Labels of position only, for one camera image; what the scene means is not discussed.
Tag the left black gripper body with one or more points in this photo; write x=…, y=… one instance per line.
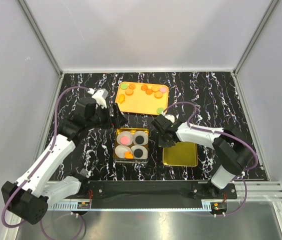
x=101, y=119

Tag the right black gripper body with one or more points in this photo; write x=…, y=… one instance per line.
x=164, y=142

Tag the pink round cookie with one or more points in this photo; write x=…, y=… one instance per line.
x=124, y=140

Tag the gold tin with cups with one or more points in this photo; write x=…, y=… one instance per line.
x=120, y=149

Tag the gold tin lid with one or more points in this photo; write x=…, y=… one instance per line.
x=183, y=154

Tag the black round cookie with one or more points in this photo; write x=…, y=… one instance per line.
x=139, y=140
x=138, y=153

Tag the orange fish cookie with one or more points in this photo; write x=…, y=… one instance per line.
x=121, y=98
x=128, y=155

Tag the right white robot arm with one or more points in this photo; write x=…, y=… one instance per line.
x=233, y=152

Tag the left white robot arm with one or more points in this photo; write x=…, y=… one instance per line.
x=29, y=197

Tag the green cookie bottom right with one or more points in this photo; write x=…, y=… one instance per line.
x=159, y=110

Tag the green cookie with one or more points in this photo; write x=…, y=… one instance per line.
x=123, y=86
x=159, y=110

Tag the orange round cookie left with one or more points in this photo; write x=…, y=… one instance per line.
x=129, y=92

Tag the orange round cookie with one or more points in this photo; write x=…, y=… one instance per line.
x=158, y=94
x=129, y=92

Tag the orange plastic tray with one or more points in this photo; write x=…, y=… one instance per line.
x=142, y=102

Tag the green cookie top left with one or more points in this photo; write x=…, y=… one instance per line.
x=123, y=86

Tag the orange shell cookie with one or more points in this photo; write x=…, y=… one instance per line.
x=132, y=86

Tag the orange flower cookie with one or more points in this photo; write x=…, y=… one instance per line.
x=144, y=87

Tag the pink cookie top right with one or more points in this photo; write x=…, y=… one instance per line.
x=163, y=89

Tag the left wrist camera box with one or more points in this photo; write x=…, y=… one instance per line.
x=100, y=94

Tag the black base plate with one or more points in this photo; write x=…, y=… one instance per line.
x=152, y=195

